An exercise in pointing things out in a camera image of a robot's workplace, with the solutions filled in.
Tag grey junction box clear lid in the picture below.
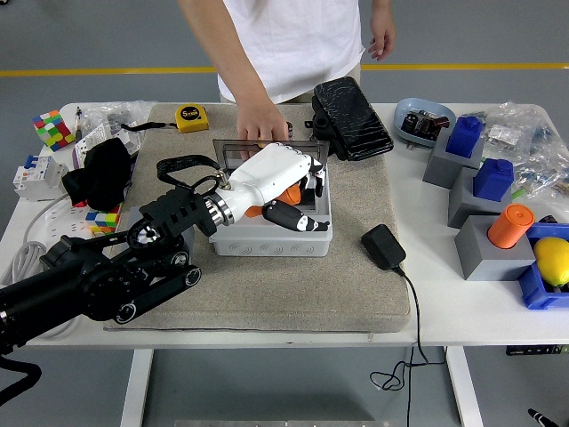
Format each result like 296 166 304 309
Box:
208 138 333 258

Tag black foot pedal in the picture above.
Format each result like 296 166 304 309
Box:
304 76 396 162

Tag blue battery block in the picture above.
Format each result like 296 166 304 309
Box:
472 157 516 201
445 116 485 159

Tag person's right hand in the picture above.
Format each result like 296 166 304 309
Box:
235 101 291 161

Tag white power strip cable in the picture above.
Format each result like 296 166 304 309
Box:
0 197 81 342

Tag person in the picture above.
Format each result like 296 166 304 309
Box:
177 0 397 161

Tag yellow tape measure black strap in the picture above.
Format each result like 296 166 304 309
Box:
120 103 210 133

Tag person's left hand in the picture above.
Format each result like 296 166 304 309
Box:
367 17 397 62

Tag yellow lemon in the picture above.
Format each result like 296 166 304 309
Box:
533 237 569 288

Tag orange cylinder battery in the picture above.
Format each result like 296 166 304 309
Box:
244 184 306 218
487 204 536 250

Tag small colourful puzzle cube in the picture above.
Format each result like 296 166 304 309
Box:
85 205 123 236

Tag clear bags of small parts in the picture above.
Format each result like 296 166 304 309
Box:
470 101 569 201

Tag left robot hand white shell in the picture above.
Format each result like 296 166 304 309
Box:
220 141 333 234

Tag grey block holder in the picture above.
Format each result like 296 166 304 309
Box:
117 205 196 263
422 131 485 190
454 215 537 282
447 167 517 230

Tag black power adapter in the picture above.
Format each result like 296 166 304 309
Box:
360 223 407 270

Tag large colourful puzzle cube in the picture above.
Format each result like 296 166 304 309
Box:
32 109 76 153

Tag blue plastic bin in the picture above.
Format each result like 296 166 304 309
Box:
517 222 569 310

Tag white printed packet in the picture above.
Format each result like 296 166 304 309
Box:
72 123 112 168

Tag white circuit breaker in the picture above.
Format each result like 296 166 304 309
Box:
12 154 68 201

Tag light blue bowl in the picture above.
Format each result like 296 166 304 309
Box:
394 97 458 149

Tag small clear bag white parts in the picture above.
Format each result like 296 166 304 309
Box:
483 123 522 148

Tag dark electronic component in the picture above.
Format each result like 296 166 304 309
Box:
401 109 451 139

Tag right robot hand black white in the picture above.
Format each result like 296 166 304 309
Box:
527 407 557 427

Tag beige mat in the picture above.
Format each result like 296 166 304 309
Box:
95 102 413 334

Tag black adapter cord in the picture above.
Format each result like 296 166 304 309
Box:
369 264 448 427

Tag black table control panel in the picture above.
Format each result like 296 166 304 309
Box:
505 344 569 357

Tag white table leg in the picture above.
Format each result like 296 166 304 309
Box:
119 348 155 427
445 346 484 427

